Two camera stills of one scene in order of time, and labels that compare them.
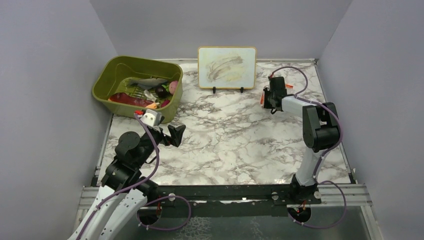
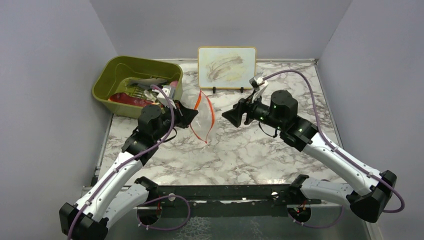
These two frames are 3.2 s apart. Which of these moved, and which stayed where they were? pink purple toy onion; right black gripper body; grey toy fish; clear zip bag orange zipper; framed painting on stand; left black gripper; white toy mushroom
Moved: left black gripper; clear zip bag orange zipper; right black gripper body
Stayed: white toy mushroom; pink purple toy onion; grey toy fish; framed painting on stand
